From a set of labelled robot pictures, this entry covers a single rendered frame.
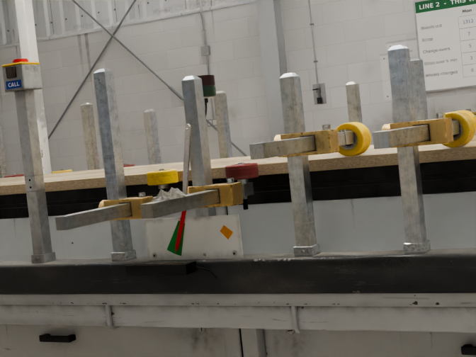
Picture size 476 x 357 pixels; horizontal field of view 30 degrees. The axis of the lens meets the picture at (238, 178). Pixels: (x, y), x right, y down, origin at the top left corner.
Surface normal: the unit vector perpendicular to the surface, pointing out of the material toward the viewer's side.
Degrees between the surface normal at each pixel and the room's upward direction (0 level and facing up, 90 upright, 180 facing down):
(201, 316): 90
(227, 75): 90
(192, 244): 90
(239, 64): 90
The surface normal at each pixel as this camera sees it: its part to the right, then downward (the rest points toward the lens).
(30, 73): 0.87, -0.07
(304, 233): -0.48, 0.10
